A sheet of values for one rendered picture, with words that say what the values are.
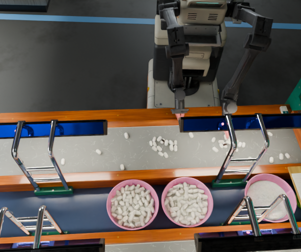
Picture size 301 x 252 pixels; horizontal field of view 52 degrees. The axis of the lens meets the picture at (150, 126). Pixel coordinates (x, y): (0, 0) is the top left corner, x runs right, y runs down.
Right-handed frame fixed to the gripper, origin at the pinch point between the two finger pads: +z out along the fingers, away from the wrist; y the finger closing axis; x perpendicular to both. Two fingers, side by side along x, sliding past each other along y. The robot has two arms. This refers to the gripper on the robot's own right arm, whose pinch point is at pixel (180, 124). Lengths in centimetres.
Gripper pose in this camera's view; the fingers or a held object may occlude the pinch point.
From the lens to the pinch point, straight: 185.5
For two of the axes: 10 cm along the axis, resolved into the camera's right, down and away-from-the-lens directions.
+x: -0.5, -0.8, 10.0
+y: 10.0, -0.3, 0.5
